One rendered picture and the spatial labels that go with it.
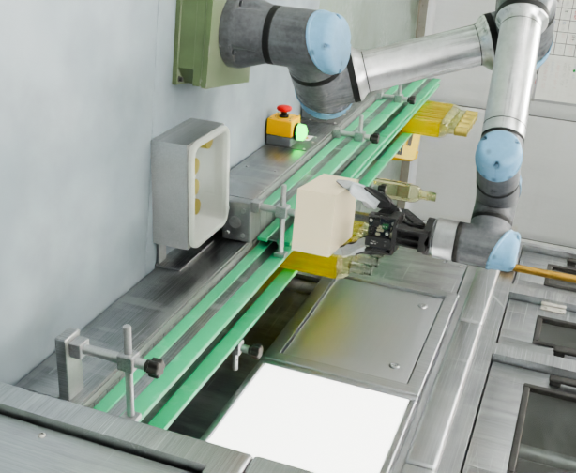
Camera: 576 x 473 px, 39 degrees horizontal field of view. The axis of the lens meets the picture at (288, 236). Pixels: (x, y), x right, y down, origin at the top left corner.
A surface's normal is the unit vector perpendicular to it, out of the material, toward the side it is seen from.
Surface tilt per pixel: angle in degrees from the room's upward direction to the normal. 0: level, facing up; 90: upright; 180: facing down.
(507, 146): 91
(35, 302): 0
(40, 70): 0
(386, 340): 90
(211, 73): 2
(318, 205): 90
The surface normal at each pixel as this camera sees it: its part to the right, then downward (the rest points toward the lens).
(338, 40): 0.89, 0.15
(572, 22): -0.35, 0.37
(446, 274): 0.04, -0.91
